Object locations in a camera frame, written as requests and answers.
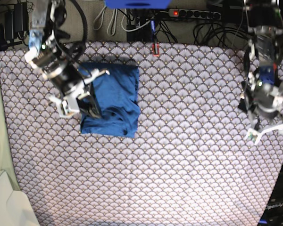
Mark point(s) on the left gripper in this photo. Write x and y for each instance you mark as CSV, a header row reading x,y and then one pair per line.
x,y
262,99

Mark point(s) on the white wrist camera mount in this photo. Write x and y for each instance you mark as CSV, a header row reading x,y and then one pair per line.
x,y
70,103
256,135

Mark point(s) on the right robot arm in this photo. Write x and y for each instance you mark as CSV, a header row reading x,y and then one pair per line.
x,y
44,44

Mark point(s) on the blue box top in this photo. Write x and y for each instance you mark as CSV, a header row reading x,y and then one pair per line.
x,y
137,4

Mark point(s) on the black power adapter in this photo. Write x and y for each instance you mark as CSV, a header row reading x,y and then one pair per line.
x,y
16,22

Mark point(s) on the red table clamp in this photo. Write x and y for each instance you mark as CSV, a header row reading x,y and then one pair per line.
x,y
155,49

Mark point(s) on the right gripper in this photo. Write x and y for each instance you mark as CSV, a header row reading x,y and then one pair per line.
x,y
64,77

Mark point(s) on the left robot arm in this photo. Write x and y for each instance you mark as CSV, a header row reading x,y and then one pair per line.
x,y
263,54

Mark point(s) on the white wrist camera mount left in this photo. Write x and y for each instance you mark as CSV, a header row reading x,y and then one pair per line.
x,y
256,135

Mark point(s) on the fan-patterned tablecloth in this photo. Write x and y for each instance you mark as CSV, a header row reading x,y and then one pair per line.
x,y
188,164

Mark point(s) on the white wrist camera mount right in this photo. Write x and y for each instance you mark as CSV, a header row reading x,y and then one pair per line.
x,y
70,103

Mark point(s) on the black power strip red switch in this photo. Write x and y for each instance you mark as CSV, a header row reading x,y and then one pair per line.
x,y
194,14

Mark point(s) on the blue T-shirt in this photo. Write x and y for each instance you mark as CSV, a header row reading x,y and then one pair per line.
x,y
117,97

